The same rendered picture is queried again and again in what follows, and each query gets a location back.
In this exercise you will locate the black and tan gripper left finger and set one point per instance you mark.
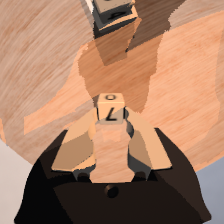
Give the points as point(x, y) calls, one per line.
point(71, 153)

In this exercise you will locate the beige cube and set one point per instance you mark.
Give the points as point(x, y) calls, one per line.
point(110, 108)
point(109, 10)

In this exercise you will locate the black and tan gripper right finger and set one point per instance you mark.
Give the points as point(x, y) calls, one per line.
point(152, 152)

